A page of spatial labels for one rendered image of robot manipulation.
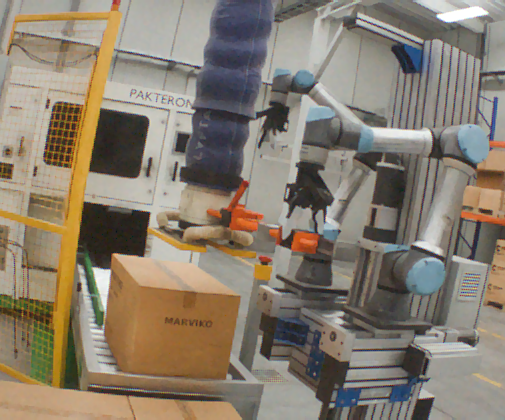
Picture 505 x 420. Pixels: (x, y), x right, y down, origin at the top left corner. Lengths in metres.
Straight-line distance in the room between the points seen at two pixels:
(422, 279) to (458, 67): 0.89
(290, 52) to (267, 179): 2.86
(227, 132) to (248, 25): 0.39
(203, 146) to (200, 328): 0.68
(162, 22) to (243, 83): 9.38
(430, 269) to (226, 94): 0.89
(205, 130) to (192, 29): 9.54
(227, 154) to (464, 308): 1.08
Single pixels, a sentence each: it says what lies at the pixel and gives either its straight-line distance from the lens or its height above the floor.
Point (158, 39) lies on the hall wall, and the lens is 11.14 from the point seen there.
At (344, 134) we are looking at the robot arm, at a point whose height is 1.54.
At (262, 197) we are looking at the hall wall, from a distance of 11.75.
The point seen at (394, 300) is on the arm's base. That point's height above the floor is 1.10.
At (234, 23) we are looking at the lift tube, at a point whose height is 1.91.
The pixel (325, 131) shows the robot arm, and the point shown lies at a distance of 1.44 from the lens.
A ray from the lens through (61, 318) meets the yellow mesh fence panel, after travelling 2.74.
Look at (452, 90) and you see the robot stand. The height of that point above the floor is 1.85.
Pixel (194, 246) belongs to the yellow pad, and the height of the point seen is 1.14.
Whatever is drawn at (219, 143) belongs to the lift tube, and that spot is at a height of 1.49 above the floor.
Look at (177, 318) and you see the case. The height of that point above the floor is 0.84.
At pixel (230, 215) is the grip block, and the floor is 1.27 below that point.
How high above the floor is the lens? 1.37
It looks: 3 degrees down
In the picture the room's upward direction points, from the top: 10 degrees clockwise
